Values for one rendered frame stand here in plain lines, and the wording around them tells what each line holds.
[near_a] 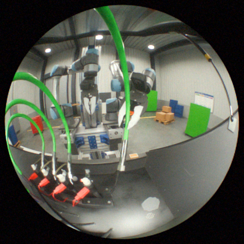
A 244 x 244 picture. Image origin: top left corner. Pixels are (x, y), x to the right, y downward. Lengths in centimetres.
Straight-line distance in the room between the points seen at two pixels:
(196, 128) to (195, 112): 58
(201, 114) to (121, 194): 314
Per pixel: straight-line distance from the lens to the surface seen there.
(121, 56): 17
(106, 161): 49
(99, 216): 49
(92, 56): 43
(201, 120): 325
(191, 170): 31
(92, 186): 24
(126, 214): 48
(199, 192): 34
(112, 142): 84
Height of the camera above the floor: 131
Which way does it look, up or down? 20 degrees down
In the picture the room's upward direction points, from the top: straight up
